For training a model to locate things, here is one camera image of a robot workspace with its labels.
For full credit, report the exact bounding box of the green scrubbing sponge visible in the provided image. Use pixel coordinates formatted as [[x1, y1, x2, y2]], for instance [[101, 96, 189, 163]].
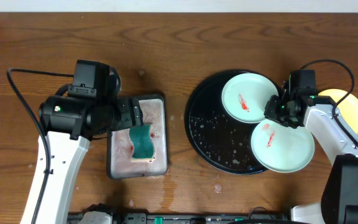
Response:
[[129, 124, 155, 161]]

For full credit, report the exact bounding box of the pale green plate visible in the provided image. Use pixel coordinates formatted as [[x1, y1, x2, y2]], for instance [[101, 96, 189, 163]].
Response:
[[250, 119, 315, 173], [221, 73, 279, 123]]

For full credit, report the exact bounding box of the black rectangular soapy water tray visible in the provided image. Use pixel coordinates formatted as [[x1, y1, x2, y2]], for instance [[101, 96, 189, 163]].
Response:
[[106, 94, 168, 179]]

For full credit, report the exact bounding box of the round black serving tray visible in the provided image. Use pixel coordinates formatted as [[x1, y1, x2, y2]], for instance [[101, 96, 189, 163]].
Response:
[[185, 70, 267, 175]]

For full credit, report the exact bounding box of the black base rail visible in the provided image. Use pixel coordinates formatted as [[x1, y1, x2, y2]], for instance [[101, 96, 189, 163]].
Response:
[[65, 203, 292, 224]]

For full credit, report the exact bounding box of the yellow plate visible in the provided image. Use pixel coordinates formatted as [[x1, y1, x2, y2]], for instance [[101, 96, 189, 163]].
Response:
[[319, 89, 358, 135]]

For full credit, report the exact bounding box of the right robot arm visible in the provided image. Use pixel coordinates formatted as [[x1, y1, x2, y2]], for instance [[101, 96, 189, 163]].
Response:
[[264, 70, 358, 224]]

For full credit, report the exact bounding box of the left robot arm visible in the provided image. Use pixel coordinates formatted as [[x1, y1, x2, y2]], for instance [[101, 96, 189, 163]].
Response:
[[21, 60, 143, 223]]

